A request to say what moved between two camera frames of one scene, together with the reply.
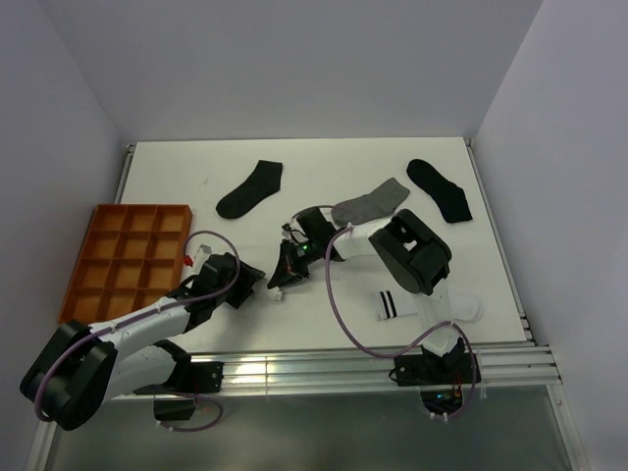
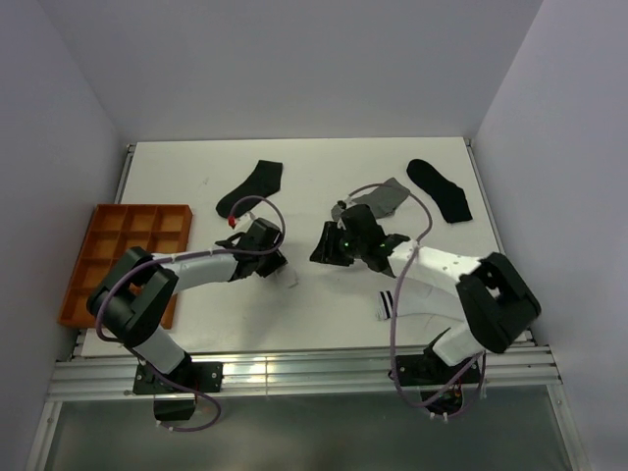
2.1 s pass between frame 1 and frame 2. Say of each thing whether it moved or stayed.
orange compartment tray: stayed
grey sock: stayed
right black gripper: moved
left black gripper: moved
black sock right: stayed
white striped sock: stayed
